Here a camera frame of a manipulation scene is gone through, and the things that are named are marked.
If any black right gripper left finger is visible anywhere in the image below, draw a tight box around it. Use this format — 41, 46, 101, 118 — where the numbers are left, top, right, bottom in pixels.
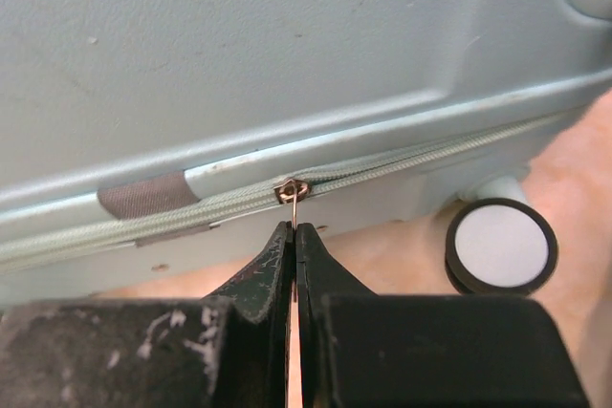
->
1, 222, 293, 407

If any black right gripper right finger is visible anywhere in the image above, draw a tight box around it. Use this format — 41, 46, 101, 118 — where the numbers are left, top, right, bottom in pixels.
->
295, 224, 589, 407

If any light teal hardshell suitcase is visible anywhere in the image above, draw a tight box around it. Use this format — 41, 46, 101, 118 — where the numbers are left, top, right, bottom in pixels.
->
1, 0, 611, 306

